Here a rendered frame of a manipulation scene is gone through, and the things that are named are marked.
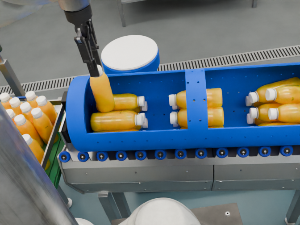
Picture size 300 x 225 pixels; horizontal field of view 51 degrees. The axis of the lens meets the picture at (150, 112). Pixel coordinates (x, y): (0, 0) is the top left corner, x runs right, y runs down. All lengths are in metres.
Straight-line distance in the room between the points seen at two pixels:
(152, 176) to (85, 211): 1.07
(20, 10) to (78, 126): 0.80
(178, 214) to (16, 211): 0.31
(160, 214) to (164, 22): 3.26
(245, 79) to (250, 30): 2.33
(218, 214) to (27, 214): 0.59
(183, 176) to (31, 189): 0.86
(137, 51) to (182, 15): 2.34
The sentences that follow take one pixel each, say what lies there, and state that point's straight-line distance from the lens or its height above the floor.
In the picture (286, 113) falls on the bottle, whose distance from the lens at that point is 1.13.
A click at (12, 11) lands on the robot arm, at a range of 0.31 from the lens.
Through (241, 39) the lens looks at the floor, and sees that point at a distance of 3.44.
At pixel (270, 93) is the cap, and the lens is 1.14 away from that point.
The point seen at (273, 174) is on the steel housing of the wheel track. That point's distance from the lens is 1.30.
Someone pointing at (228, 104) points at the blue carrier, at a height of 1.00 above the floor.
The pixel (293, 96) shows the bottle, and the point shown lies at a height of 1.15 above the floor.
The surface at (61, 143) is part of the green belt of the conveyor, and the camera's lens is 1.43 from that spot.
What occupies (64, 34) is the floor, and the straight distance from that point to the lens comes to 3.97.
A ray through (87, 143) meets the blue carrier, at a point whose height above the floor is 1.09.
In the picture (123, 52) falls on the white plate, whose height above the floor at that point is 1.04.
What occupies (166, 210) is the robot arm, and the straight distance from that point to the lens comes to 0.66.
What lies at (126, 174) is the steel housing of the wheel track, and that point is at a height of 0.87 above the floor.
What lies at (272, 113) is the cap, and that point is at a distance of 1.13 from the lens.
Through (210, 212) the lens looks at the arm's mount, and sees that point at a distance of 0.96.
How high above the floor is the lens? 1.93
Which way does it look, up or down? 46 degrees down
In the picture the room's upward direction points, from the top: 10 degrees counter-clockwise
